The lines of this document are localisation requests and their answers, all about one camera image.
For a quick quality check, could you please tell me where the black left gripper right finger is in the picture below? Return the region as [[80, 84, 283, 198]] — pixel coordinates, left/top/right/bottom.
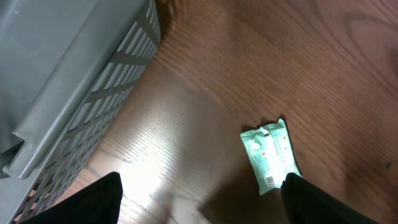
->
[[281, 173, 375, 224]]

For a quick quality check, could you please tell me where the grey plastic basket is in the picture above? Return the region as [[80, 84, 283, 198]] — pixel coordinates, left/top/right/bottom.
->
[[1, 0, 161, 223]]

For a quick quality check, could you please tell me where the light teal wipes packet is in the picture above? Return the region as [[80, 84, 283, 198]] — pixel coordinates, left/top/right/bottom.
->
[[240, 119, 301, 195]]

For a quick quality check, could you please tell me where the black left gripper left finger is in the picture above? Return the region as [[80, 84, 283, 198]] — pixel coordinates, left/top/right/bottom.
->
[[22, 172, 123, 224]]

